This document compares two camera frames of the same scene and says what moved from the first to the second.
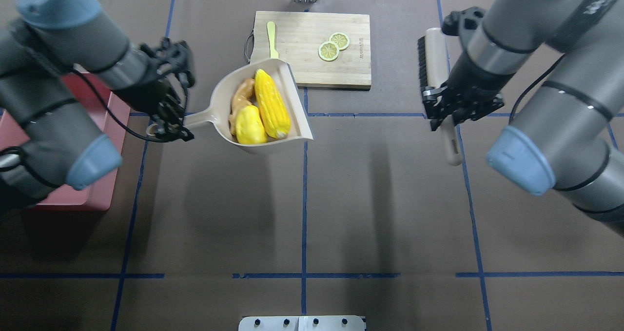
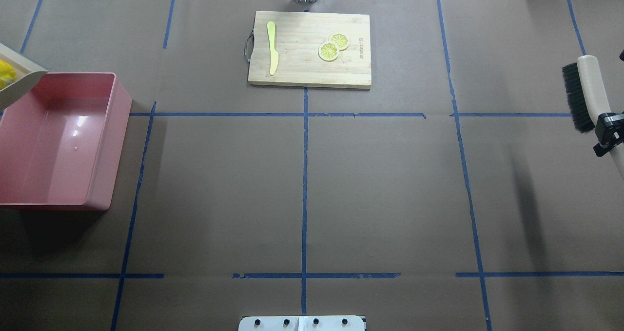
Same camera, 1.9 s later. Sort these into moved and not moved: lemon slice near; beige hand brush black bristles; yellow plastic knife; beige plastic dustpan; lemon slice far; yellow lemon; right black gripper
Moved: right black gripper; beige hand brush black bristles; yellow lemon; beige plastic dustpan
Not moved: yellow plastic knife; lemon slice near; lemon slice far
